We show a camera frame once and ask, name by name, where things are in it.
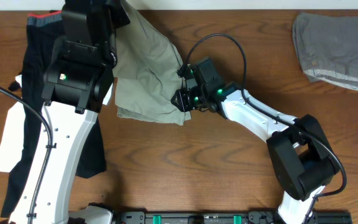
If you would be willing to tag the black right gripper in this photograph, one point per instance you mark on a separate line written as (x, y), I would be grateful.
(181, 105)

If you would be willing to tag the khaki green shorts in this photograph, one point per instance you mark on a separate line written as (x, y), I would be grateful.
(146, 72)

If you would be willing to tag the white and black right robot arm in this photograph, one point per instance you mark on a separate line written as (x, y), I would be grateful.
(302, 159)

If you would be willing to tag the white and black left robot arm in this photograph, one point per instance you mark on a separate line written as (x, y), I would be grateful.
(75, 84)

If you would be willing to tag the black pants with red waistband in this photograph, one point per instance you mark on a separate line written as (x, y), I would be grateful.
(42, 31)

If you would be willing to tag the folded grey shorts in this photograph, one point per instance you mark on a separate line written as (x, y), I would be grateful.
(327, 48)

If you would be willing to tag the white garment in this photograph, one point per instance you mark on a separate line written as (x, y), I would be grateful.
(12, 142)

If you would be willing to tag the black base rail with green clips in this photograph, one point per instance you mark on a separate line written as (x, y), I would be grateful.
(255, 217)

